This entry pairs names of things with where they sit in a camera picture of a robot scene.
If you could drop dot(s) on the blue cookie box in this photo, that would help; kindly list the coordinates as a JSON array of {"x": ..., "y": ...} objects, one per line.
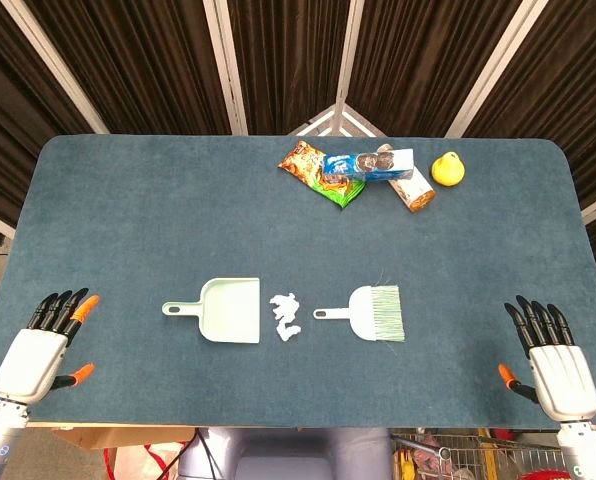
[{"x": 368, "y": 165}]

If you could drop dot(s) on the right white five-finger robot hand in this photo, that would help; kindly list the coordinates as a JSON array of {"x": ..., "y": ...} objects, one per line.
[{"x": 565, "y": 380}]

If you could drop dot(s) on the yellow toy pear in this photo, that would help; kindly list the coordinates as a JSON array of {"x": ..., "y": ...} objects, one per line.
[{"x": 448, "y": 172}]

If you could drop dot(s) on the yellow plastic item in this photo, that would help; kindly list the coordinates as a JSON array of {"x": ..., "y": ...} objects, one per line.
[{"x": 403, "y": 465}]

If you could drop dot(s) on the white and brown biscuit pack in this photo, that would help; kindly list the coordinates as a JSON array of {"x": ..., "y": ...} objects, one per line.
[{"x": 413, "y": 192}]

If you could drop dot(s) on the blue felt table cover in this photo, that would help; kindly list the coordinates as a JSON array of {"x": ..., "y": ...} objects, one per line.
[{"x": 128, "y": 225}]

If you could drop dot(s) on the mint green plastic dustpan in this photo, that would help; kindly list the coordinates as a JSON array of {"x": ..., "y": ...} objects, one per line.
[{"x": 233, "y": 310}]

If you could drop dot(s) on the left white five-finger robot hand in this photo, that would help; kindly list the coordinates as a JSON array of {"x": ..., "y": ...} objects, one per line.
[{"x": 28, "y": 360}]

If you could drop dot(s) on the white partition frame post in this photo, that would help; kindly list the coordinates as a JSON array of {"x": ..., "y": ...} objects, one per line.
[
  {"x": 54, "y": 65},
  {"x": 225, "y": 65},
  {"x": 497, "y": 65},
  {"x": 349, "y": 50}
]

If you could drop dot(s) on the orange and green snack bag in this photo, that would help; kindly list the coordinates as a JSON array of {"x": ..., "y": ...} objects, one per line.
[{"x": 303, "y": 162}]

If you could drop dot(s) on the brown cardboard box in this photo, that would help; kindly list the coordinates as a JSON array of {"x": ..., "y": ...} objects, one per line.
[{"x": 128, "y": 437}]

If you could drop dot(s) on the mint green hand brush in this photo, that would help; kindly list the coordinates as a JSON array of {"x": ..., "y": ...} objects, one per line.
[{"x": 363, "y": 312}]

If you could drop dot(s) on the purple-grey robot torso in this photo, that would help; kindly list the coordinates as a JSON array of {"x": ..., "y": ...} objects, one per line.
[{"x": 288, "y": 455}]

